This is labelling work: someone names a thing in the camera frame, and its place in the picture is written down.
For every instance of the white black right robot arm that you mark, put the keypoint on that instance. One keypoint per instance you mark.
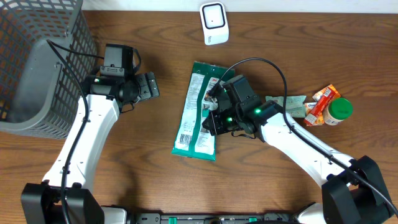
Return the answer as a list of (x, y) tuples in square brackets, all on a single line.
[(353, 190)]

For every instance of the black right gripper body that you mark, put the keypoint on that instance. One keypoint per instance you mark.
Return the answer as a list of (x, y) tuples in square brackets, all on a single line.
[(225, 121)]

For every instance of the white green package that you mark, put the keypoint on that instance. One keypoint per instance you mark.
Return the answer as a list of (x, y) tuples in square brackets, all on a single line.
[(192, 140)]

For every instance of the orange snack packet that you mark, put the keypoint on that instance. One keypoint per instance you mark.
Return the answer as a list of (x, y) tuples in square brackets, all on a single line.
[(317, 96)]

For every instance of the mint green wipes pack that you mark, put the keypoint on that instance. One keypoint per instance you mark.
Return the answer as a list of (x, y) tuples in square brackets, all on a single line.
[(294, 104)]

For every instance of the orange tissue packet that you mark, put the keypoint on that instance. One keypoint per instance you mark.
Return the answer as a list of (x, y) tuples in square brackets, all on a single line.
[(308, 107)]

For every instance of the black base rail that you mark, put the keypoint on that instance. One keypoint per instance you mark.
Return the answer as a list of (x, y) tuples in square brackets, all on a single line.
[(217, 218)]

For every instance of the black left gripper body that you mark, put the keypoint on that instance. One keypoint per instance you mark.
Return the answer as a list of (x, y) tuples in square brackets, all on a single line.
[(147, 89)]

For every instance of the red stick packet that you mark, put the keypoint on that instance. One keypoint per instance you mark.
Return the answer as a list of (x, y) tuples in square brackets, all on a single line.
[(328, 95)]

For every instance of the green lidded white canister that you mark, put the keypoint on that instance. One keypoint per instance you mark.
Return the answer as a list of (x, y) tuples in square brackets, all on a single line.
[(337, 111)]

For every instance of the grey plastic mesh basket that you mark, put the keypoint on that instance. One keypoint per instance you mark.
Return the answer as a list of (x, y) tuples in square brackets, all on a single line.
[(42, 42)]

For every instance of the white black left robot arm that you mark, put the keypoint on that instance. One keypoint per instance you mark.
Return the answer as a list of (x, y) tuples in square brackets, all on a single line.
[(65, 193)]

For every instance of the white black barcode scanner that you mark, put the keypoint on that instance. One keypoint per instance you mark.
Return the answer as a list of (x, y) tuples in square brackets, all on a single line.
[(214, 23)]

